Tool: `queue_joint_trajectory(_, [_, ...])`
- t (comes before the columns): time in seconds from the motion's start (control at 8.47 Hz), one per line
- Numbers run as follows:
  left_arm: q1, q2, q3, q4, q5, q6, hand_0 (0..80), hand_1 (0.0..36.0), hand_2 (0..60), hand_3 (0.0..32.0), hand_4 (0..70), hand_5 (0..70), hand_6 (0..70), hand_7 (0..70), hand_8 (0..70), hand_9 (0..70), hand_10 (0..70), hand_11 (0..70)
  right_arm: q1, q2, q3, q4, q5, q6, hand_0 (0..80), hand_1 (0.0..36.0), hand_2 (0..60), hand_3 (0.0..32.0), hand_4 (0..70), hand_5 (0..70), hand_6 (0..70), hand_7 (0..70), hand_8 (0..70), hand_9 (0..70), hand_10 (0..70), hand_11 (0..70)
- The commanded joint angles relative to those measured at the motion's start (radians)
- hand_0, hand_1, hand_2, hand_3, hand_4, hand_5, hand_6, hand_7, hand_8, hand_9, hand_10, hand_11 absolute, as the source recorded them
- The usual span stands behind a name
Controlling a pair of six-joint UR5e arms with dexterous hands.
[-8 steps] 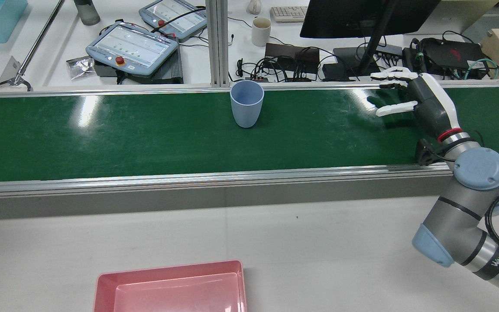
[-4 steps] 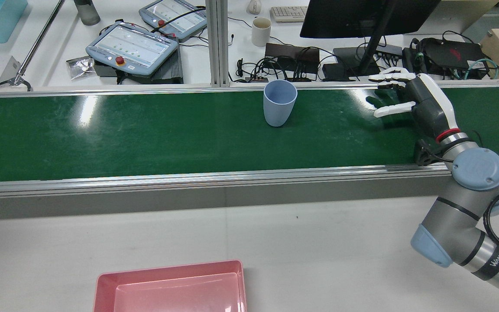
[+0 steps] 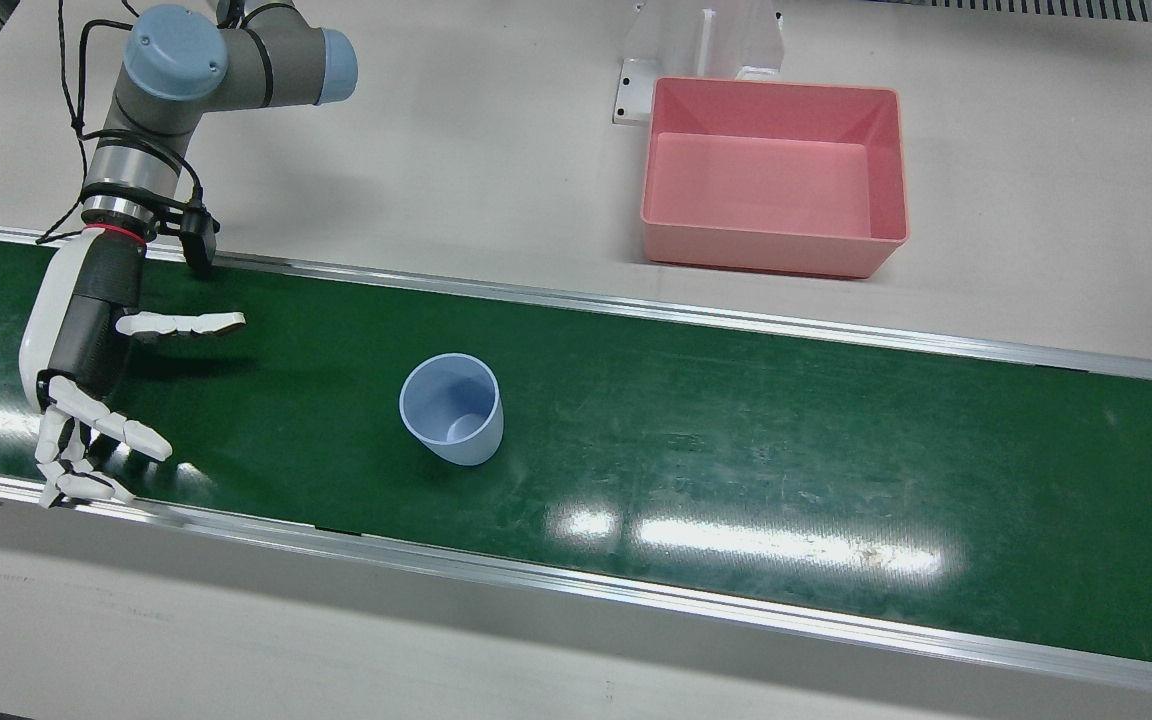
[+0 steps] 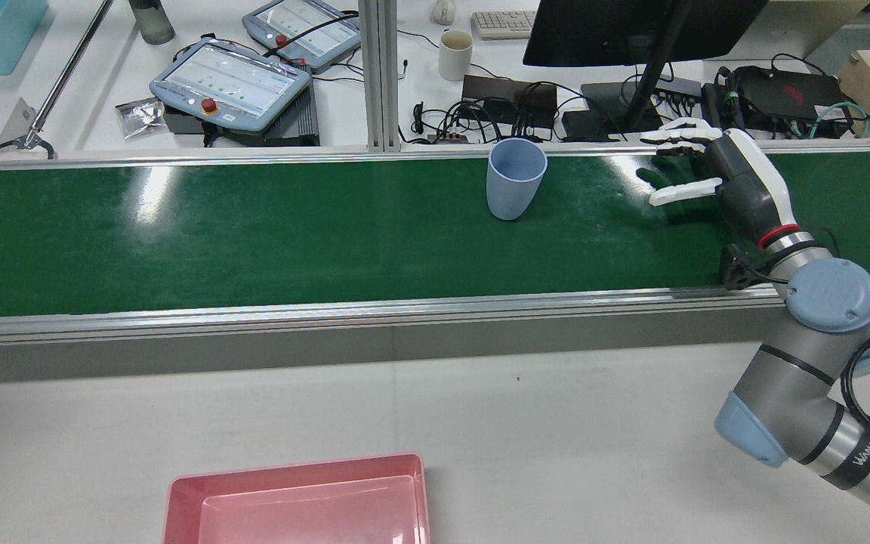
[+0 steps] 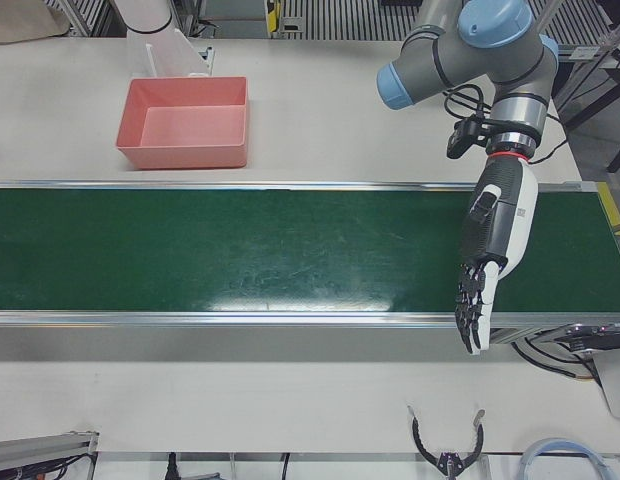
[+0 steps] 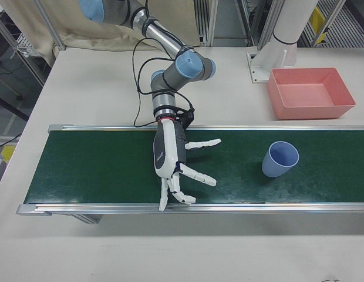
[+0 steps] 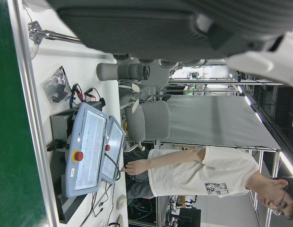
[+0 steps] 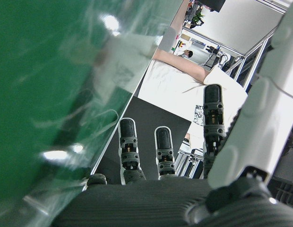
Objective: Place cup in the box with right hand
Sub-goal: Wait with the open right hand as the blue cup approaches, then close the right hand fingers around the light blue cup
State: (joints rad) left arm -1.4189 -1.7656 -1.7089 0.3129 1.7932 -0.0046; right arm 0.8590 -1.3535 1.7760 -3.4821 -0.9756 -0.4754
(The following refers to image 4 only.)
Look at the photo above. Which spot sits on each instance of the right robot hand white grey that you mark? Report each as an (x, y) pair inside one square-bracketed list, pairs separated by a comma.
[(745, 181)]

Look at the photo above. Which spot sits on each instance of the light blue plastic cup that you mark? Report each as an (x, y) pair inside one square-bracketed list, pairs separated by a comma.
[(514, 189)]

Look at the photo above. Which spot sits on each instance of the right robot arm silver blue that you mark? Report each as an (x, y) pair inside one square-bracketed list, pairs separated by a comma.
[(790, 385)]

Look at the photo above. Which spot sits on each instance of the black flat dock box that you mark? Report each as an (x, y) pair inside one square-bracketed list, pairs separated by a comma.
[(495, 91)]

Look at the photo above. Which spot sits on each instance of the pink plastic box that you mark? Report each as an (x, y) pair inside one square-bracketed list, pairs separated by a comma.
[(291, 514)]

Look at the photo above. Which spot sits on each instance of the black power brick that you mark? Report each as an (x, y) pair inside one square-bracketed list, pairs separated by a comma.
[(718, 102)]

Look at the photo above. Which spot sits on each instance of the black port hub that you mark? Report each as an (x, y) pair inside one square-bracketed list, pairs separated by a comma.
[(680, 87)]

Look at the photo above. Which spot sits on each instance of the small black adapter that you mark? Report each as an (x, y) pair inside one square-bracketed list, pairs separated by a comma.
[(582, 125)]

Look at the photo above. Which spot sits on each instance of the black monitor with stand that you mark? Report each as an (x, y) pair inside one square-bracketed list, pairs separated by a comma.
[(616, 30)]

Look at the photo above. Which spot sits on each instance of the white keyboard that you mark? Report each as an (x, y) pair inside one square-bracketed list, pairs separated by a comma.
[(503, 24)]

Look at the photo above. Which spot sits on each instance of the white mug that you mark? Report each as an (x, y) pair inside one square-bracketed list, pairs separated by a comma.
[(454, 60)]

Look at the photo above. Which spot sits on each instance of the white computer mouse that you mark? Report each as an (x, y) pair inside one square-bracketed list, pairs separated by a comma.
[(443, 10)]

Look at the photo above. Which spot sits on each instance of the small grey teach pendant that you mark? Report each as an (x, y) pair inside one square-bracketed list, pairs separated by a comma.
[(306, 26)]

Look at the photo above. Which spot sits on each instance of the large grey teach pendant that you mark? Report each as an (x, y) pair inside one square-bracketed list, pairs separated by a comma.
[(231, 79)]

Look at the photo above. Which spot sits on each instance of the clear plastic parts bag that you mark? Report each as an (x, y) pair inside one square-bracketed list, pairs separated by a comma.
[(140, 117)]

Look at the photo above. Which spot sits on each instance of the grey tumbler bottle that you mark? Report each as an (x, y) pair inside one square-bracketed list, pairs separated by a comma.
[(152, 23)]

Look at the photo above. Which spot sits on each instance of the metal rod with flange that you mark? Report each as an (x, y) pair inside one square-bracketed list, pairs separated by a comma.
[(69, 68)]

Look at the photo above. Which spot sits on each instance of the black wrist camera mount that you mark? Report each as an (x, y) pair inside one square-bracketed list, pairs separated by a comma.
[(737, 268)]

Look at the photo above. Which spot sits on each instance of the aluminium divider post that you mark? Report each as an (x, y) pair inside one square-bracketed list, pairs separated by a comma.
[(378, 75)]

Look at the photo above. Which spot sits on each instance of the green conveyor belt aluminium frame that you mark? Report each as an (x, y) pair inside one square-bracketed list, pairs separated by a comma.
[(254, 227)]

